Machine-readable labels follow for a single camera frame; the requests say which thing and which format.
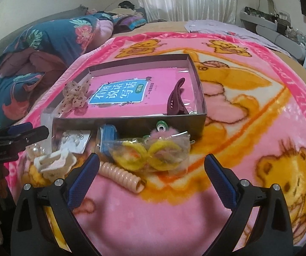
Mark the white hair claw clip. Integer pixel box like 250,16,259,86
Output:
34,151,77,180

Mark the pearl hair clip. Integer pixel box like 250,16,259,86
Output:
26,143,49,161

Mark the lavender cloth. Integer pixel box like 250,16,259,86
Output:
184,19,285,52

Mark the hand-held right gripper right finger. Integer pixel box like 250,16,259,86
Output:
204,154,295,256

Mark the bag of yellow hair ties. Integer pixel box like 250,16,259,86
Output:
108,135,193,177

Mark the grey cardboard box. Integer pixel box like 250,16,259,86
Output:
52,54,207,142

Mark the pink bear printed blanket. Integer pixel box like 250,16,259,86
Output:
4,31,306,256

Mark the blue floral quilt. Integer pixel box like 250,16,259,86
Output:
0,15,115,133

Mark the purple pillow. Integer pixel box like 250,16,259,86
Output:
112,15,147,34

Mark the pink spiral hair tie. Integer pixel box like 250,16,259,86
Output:
98,161,147,194

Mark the pink fluffy hair clip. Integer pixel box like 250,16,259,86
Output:
149,128,189,142

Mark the earring card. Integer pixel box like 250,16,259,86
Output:
52,129,93,154

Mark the polka-dot bow hair tie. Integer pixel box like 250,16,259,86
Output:
62,79,91,112

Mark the green ring hair tie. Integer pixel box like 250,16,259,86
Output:
156,121,171,132

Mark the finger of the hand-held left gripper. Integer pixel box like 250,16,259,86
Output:
0,127,49,166
0,123,33,140

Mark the grey dresser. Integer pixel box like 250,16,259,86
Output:
240,5,306,59

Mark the pink book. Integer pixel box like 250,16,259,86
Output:
85,68,196,116

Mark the maroon hair claw clip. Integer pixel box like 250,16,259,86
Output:
164,78,193,116

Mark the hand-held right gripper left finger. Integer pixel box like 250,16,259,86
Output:
10,153,101,256

